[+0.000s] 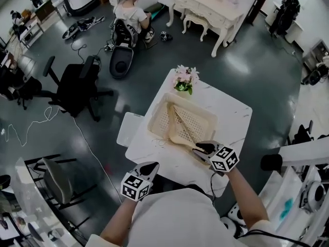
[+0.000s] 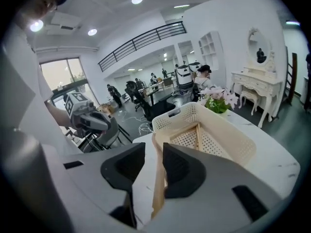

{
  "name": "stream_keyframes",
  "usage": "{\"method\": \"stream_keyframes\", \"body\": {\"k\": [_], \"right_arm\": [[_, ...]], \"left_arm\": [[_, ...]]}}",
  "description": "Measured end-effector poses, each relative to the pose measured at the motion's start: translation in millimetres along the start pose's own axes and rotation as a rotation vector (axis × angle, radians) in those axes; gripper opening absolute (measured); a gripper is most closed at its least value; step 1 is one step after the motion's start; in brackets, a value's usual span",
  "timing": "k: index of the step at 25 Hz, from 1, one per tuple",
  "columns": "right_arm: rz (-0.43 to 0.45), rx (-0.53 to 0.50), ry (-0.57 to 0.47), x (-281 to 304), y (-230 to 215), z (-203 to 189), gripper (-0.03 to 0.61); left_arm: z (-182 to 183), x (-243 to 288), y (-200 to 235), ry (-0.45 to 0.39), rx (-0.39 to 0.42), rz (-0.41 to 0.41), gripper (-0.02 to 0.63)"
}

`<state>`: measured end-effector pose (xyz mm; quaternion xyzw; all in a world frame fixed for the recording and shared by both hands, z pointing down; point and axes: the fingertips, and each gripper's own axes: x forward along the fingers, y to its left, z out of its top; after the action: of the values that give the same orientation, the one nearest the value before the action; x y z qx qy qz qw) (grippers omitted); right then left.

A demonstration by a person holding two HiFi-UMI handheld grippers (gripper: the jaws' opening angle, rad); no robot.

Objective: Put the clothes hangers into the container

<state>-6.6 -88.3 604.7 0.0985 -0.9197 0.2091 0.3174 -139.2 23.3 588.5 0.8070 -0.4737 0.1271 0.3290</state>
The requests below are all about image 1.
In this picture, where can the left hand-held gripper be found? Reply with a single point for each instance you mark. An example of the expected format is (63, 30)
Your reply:
(135, 186)

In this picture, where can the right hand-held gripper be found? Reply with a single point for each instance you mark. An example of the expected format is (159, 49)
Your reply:
(225, 159)

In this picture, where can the cream plastic basket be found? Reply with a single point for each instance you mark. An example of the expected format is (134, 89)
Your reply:
(203, 122)

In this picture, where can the person's right forearm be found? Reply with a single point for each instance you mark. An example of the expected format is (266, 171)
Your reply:
(246, 199)

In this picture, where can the person's left forearm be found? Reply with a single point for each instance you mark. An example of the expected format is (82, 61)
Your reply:
(118, 220)

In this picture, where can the person's black trousers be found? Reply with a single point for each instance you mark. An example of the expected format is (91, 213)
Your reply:
(169, 183)

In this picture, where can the white plastic bin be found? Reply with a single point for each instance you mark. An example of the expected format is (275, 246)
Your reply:
(128, 130)

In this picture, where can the person's white shirt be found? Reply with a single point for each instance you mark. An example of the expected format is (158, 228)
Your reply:
(174, 215)

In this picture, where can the black round stool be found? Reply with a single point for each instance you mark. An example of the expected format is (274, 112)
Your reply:
(271, 162)

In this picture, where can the white round robot head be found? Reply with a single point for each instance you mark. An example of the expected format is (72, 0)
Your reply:
(235, 213)
(230, 229)
(312, 195)

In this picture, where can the pink potted flowers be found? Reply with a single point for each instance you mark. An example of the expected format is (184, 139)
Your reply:
(183, 74)

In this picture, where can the grey chair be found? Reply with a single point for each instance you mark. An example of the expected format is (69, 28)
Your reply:
(54, 179)

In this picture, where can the white metal rack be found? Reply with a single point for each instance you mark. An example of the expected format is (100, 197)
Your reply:
(303, 153)

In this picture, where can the black office chair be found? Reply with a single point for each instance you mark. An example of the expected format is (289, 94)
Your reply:
(302, 134)
(23, 86)
(77, 86)

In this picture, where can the black oval carrying case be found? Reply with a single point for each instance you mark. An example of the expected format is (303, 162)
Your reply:
(120, 63)

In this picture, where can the white glossy desk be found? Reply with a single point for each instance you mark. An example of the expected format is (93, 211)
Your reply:
(33, 210)

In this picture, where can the spare hand-held gripper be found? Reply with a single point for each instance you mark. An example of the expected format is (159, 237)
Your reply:
(165, 36)

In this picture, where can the black wheeled chair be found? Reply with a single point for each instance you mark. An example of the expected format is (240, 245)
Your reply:
(311, 77)

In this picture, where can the white carved stool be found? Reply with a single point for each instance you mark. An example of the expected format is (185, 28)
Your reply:
(195, 17)

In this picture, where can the white dressing table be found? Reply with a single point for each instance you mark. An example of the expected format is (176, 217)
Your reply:
(205, 11)

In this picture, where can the grey metal cabinet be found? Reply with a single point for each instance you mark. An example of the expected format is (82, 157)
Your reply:
(316, 53)

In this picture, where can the white round side table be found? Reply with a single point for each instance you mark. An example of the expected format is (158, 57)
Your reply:
(295, 32)
(272, 13)

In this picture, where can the green rolled mat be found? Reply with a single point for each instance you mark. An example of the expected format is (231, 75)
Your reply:
(154, 11)

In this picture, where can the white black floor device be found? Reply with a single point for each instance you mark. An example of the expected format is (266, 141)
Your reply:
(82, 26)

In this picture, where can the brown wooden post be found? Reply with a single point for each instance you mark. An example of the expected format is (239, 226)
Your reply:
(257, 6)

